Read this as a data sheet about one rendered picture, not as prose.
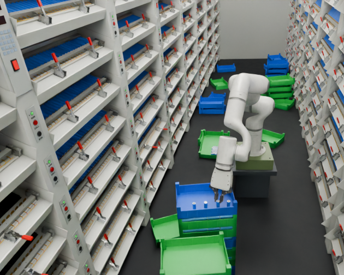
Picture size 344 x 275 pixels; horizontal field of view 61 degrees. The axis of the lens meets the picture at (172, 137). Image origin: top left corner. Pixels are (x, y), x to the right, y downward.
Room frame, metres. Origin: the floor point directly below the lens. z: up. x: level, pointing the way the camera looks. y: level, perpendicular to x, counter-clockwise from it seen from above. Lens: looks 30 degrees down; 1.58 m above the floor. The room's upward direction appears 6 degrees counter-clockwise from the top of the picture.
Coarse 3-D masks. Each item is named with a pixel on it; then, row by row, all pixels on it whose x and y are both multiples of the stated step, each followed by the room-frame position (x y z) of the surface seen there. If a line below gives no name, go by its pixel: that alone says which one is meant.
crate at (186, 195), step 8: (176, 184) 1.26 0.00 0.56; (192, 184) 1.27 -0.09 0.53; (200, 184) 1.27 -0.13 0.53; (208, 184) 1.27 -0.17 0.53; (176, 192) 1.22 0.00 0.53; (184, 192) 1.27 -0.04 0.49; (192, 192) 1.27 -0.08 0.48; (200, 192) 1.26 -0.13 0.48; (208, 192) 1.25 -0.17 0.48; (232, 192) 1.18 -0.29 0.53; (176, 200) 1.16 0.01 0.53; (184, 200) 1.21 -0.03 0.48; (192, 200) 1.20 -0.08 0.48; (200, 200) 1.19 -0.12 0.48; (208, 200) 1.19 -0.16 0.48; (224, 200) 1.18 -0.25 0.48; (232, 200) 1.17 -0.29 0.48; (184, 208) 1.14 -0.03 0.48; (192, 208) 1.14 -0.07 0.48; (200, 208) 1.13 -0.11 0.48; (208, 208) 1.07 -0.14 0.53; (216, 208) 1.07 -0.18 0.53; (224, 208) 1.07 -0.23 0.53; (232, 208) 1.07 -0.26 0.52; (184, 216) 1.08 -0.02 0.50; (192, 216) 1.08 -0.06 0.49; (200, 216) 1.07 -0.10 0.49; (208, 216) 1.07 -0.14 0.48
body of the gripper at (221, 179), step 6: (216, 168) 1.17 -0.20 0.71; (216, 174) 1.16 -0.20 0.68; (222, 174) 1.14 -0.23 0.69; (228, 174) 1.13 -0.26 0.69; (216, 180) 1.14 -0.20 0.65; (222, 180) 1.13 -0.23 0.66; (228, 180) 1.12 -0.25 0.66; (216, 186) 1.13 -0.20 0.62; (222, 186) 1.12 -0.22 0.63; (228, 186) 1.11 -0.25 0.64
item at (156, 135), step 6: (156, 120) 2.17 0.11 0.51; (162, 120) 2.18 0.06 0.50; (162, 126) 2.10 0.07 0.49; (156, 132) 2.00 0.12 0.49; (144, 138) 1.89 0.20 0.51; (156, 138) 1.92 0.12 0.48; (150, 144) 1.83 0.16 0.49; (144, 150) 1.75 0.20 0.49; (150, 150) 1.80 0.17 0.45; (144, 156) 1.68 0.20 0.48
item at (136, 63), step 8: (144, 40) 2.20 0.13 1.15; (128, 48) 2.04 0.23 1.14; (136, 48) 2.08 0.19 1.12; (144, 48) 2.10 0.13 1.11; (152, 48) 2.17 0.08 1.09; (128, 56) 1.90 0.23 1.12; (136, 56) 1.92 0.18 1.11; (144, 56) 2.01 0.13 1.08; (152, 56) 2.06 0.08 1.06; (128, 64) 1.82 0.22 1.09; (136, 64) 1.85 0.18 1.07; (144, 64) 1.88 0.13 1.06; (128, 72) 1.59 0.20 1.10; (136, 72) 1.74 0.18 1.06; (128, 80) 1.63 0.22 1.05
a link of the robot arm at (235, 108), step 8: (232, 104) 1.32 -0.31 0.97; (240, 104) 1.32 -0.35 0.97; (232, 112) 1.29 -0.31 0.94; (240, 112) 1.29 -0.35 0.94; (224, 120) 1.30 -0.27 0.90; (232, 120) 1.27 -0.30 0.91; (240, 120) 1.27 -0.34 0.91; (232, 128) 1.27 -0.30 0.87; (240, 128) 1.23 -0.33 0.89; (248, 136) 1.19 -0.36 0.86; (248, 144) 1.17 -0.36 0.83; (240, 152) 1.15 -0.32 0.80; (248, 152) 1.15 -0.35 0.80; (240, 160) 1.14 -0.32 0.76
